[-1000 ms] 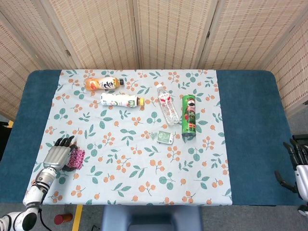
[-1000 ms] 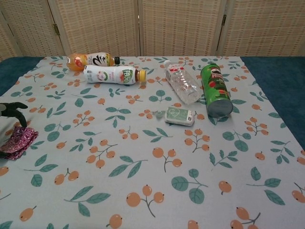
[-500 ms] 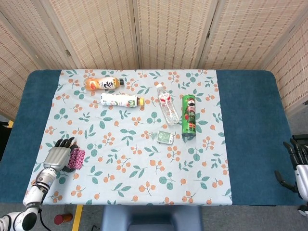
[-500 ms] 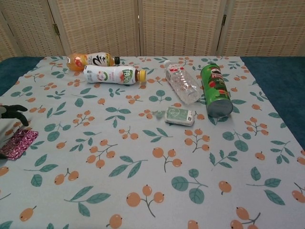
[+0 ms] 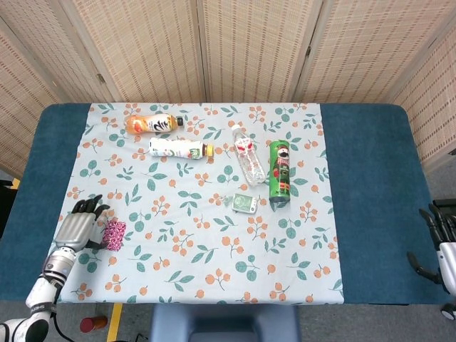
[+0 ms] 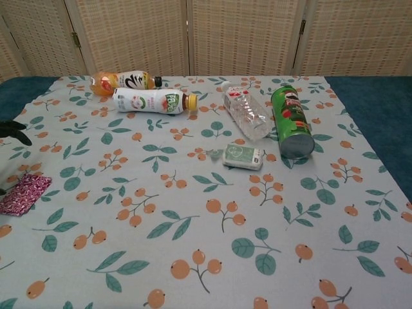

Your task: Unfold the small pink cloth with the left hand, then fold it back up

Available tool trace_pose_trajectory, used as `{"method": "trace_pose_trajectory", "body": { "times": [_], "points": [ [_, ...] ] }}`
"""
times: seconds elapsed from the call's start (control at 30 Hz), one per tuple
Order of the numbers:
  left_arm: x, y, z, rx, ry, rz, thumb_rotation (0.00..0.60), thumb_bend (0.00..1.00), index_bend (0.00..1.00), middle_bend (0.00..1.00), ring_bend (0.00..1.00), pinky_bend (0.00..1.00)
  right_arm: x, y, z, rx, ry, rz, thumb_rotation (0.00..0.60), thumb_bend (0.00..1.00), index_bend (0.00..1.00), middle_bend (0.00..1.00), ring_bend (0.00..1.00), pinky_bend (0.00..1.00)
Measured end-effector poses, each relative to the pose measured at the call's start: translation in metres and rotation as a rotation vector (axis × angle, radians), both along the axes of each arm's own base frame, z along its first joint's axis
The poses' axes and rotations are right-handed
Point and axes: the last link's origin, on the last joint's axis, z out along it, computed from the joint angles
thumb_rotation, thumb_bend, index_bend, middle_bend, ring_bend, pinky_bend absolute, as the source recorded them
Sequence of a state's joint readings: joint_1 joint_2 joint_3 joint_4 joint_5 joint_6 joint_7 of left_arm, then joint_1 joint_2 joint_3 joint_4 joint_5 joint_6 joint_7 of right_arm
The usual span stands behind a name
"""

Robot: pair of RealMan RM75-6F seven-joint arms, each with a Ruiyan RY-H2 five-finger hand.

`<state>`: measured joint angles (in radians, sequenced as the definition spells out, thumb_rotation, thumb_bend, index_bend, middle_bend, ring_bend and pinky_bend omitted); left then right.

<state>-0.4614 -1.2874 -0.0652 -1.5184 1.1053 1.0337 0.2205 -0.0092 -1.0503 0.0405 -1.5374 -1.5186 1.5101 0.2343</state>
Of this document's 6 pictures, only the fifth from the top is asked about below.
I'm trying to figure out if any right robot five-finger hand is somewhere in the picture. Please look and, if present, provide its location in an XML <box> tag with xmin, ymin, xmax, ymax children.
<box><xmin>406</xmin><ymin>204</ymin><xmax>456</xmax><ymax>293</ymax></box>

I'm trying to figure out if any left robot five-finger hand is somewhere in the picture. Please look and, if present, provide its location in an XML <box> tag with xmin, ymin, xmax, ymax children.
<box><xmin>53</xmin><ymin>194</ymin><xmax>111</xmax><ymax>250</ymax></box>

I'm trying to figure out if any pink patterned packet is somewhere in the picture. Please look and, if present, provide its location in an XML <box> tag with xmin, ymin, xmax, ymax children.
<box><xmin>101</xmin><ymin>220</ymin><xmax>127</xmax><ymax>251</ymax></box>

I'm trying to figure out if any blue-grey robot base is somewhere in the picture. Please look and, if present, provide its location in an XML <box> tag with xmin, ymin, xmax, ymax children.
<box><xmin>149</xmin><ymin>304</ymin><xmax>300</xmax><ymax>342</ymax></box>

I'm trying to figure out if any black box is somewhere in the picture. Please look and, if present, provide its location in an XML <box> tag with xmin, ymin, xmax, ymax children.
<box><xmin>432</xmin><ymin>198</ymin><xmax>456</xmax><ymax>218</ymax></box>

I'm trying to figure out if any black equipment case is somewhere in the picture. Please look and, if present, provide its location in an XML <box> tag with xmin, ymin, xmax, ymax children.
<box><xmin>0</xmin><ymin>180</ymin><xmax>17</xmax><ymax>236</ymax></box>

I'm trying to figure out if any red cylinder can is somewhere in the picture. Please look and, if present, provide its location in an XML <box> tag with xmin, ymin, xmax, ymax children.
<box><xmin>79</xmin><ymin>315</ymin><xmax>108</xmax><ymax>333</ymax></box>

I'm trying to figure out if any yellow floor tape strip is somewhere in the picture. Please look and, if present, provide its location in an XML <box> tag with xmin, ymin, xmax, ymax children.
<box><xmin>106</xmin><ymin>302</ymin><xmax>124</xmax><ymax>342</ymax></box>

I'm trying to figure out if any blue felt table cover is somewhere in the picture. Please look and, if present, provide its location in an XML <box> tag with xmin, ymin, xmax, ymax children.
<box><xmin>0</xmin><ymin>102</ymin><xmax>445</xmax><ymax>306</ymax></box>

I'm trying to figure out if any white label bottle yellow cap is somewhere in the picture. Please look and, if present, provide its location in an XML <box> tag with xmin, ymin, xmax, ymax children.
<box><xmin>148</xmin><ymin>137</ymin><xmax>215</xmax><ymax>159</ymax></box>

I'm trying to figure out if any orange juice bottle black cap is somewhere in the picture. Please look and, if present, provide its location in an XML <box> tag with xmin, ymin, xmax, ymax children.
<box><xmin>124</xmin><ymin>113</ymin><xmax>185</xmax><ymax>135</ymax></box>

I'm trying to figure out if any floral print tablecloth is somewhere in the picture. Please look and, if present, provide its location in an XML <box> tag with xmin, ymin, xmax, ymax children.
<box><xmin>34</xmin><ymin>102</ymin><xmax>345</xmax><ymax>306</ymax></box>

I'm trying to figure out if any green tissue packet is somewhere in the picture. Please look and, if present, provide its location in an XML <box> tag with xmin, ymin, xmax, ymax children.
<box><xmin>232</xmin><ymin>193</ymin><xmax>258</xmax><ymax>214</ymax></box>

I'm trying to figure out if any clear water bottle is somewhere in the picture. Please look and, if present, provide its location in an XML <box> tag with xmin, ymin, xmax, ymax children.
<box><xmin>231</xmin><ymin>124</ymin><xmax>267</xmax><ymax>187</ymax></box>

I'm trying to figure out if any green chips can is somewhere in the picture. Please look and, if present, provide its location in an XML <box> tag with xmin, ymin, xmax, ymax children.
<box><xmin>268</xmin><ymin>140</ymin><xmax>291</xmax><ymax>204</ymax></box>

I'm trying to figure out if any woven bamboo folding screen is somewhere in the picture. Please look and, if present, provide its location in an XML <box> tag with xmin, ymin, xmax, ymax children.
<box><xmin>0</xmin><ymin>0</ymin><xmax>456</xmax><ymax>179</ymax></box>

